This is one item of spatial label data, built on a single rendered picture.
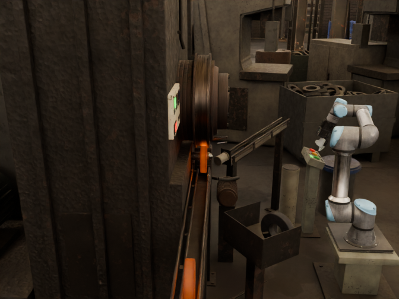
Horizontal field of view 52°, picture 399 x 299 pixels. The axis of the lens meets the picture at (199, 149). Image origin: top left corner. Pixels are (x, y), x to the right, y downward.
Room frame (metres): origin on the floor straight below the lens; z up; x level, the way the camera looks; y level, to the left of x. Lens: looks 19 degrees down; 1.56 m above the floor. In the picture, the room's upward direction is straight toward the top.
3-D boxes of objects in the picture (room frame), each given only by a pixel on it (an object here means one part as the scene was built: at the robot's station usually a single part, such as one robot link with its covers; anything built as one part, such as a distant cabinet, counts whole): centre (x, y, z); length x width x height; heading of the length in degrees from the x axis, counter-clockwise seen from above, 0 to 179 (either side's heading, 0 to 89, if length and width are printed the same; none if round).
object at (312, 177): (2.66, -0.79, 0.31); 0.24 x 0.16 x 0.62; 177
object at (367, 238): (2.02, -0.92, 0.37); 0.15 x 0.15 x 0.10
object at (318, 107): (4.39, -1.43, 0.39); 1.03 x 0.83 x 0.77; 102
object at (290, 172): (2.62, -0.63, 0.26); 0.12 x 0.12 x 0.52
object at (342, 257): (2.02, -0.92, 0.28); 0.32 x 0.32 x 0.04; 87
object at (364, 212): (2.02, -0.91, 0.49); 0.13 x 0.12 x 0.14; 77
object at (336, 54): (6.01, -2.07, 0.55); 1.10 x 0.53 x 1.10; 17
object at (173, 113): (1.68, 0.10, 1.15); 0.26 x 0.02 x 0.18; 177
